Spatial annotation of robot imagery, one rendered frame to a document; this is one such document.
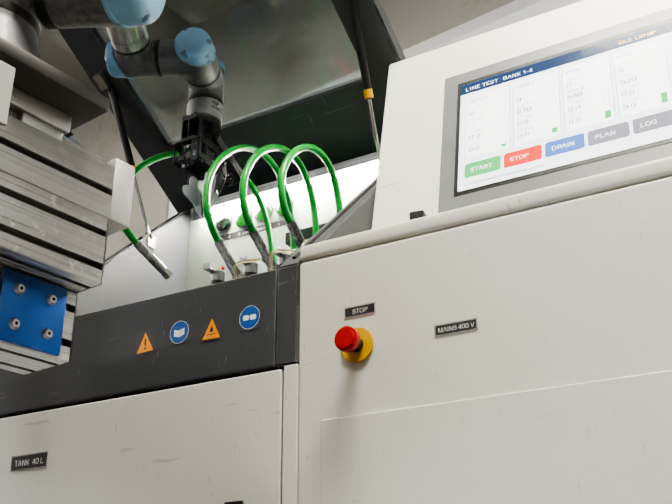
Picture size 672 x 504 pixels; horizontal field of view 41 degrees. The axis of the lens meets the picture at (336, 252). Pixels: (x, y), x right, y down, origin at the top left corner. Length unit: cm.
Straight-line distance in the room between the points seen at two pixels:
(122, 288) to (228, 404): 75
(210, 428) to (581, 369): 56
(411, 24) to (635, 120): 240
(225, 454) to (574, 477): 52
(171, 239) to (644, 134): 119
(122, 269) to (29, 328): 99
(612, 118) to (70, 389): 103
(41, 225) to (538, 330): 63
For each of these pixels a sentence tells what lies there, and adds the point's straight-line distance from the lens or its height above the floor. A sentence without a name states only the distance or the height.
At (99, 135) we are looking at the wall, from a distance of 516.
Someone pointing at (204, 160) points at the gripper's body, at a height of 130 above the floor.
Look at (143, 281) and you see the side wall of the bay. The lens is 212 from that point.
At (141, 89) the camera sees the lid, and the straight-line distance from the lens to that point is 223.
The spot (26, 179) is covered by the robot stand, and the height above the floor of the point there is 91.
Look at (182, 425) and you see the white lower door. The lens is 142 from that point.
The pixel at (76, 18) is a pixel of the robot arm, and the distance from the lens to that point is 122.
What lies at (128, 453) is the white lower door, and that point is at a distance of 148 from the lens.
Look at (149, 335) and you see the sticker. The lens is 151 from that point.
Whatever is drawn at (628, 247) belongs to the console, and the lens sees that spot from 118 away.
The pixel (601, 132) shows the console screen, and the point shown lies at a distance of 158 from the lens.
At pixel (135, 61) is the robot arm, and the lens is 186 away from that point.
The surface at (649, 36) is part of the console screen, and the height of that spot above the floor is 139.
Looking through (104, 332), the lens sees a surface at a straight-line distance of 158.
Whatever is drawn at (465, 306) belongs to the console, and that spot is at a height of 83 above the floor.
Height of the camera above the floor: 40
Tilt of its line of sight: 24 degrees up
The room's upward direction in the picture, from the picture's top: 1 degrees counter-clockwise
